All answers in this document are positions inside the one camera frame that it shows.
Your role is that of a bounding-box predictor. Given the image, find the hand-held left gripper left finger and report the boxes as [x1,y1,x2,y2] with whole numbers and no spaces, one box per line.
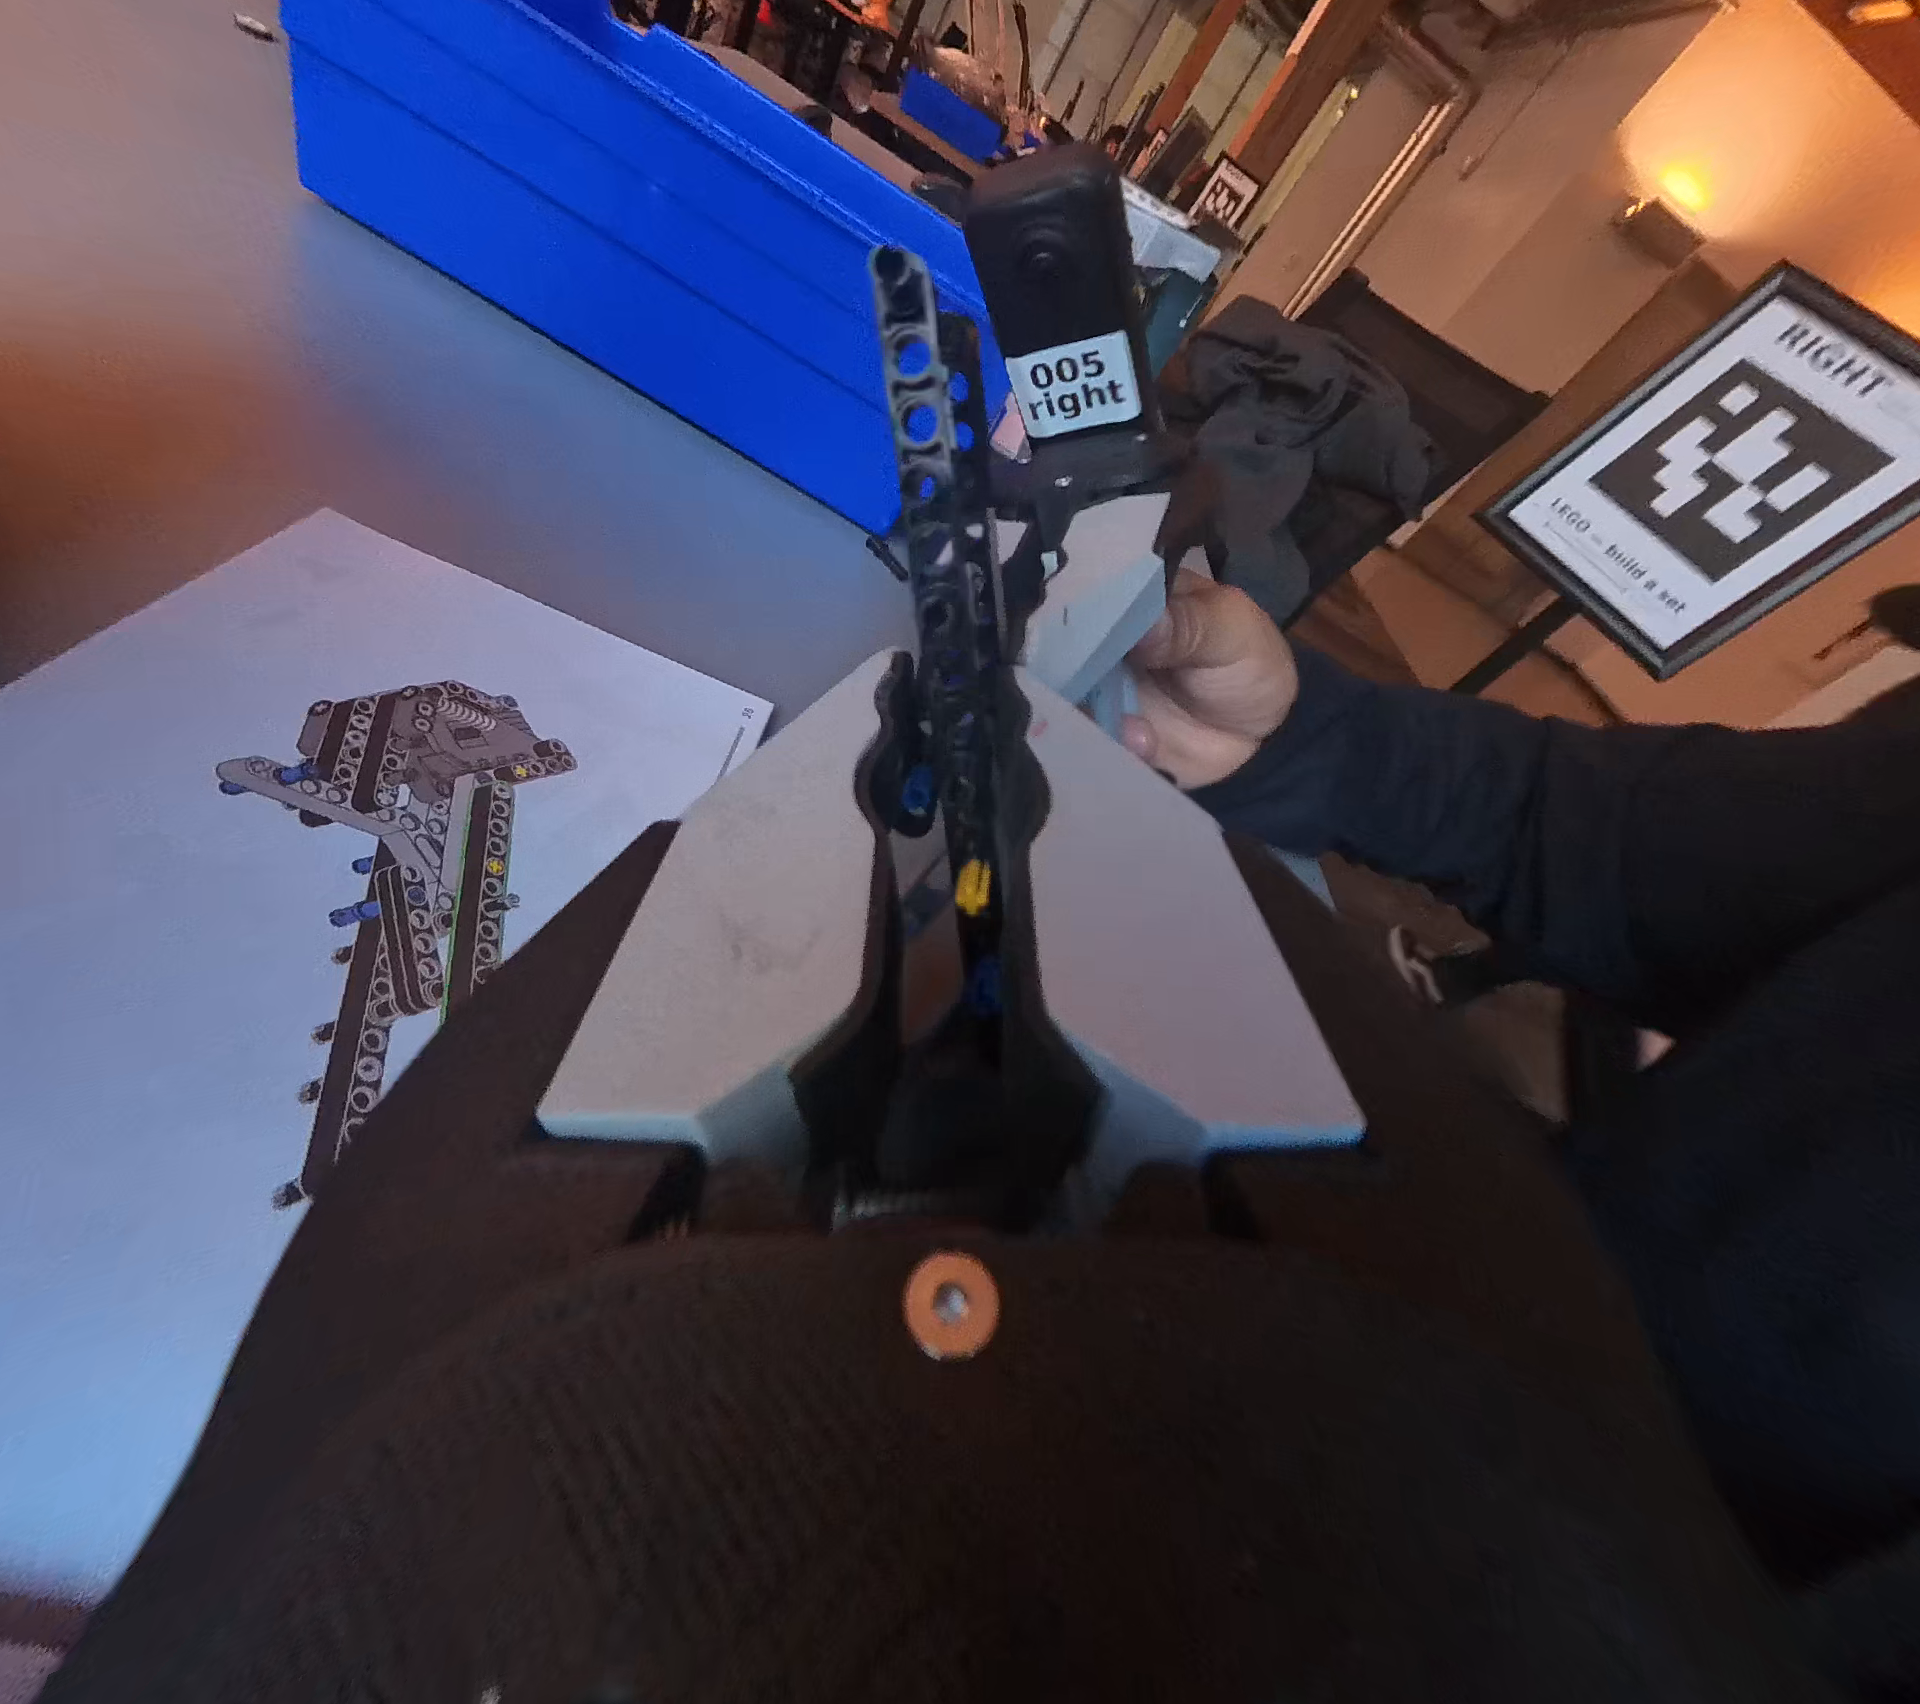
[534,654,902,1151]

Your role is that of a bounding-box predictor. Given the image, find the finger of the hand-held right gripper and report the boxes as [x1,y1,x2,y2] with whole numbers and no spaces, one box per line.
[1026,488,1176,707]

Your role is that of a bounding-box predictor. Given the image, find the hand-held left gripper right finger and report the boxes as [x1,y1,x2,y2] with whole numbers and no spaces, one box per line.
[1016,665,1368,1157]

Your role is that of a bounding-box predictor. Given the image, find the long black lego beam assembly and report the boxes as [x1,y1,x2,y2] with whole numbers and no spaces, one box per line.
[852,243,1051,1225]

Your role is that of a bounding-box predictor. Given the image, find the person's right forearm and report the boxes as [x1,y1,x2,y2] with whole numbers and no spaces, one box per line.
[1191,646,1920,1031]

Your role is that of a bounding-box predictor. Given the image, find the lego instruction booklet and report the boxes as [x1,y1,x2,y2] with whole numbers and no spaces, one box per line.
[0,508,773,1602]

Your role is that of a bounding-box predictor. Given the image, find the person's right hand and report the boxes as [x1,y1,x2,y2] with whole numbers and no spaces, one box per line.
[1116,569,1302,791]

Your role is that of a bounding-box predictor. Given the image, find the small blue bin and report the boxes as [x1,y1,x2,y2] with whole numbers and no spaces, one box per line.
[895,66,1010,164]

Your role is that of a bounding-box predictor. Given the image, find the dark jacket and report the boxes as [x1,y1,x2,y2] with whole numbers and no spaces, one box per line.
[1162,295,1433,626]

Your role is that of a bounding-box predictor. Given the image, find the dark sneaker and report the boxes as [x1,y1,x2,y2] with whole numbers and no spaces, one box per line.
[1381,920,1509,1007]

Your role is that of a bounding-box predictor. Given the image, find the black chair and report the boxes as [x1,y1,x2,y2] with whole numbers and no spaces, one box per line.
[1289,266,1553,535]

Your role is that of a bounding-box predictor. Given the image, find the large blue plastic bin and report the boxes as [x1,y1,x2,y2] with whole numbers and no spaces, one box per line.
[254,0,1030,535]

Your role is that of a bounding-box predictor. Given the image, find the person's dark clothing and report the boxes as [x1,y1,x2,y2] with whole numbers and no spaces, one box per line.
[1559,683,1920,1704]

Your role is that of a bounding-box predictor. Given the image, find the wall lamp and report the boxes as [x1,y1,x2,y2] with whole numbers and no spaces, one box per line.
[1612,158,1712,266]

